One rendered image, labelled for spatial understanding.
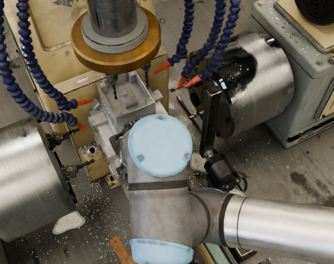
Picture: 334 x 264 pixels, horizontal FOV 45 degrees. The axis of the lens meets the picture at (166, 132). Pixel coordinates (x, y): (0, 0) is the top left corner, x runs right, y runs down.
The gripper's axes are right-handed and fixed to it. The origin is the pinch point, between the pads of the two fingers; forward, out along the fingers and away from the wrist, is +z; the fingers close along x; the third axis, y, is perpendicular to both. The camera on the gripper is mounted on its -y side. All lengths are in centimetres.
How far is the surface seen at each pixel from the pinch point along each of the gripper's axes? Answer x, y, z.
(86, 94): 1.8, 20.3, 8.4
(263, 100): -36.3, 0.9, -0.5
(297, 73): -49.1, 3.8, 0.7
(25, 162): 20.5, 9.9, -2.5
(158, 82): -17.7, 17.0, 14.1
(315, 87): -52, -2, 0
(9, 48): 15, 75, 119
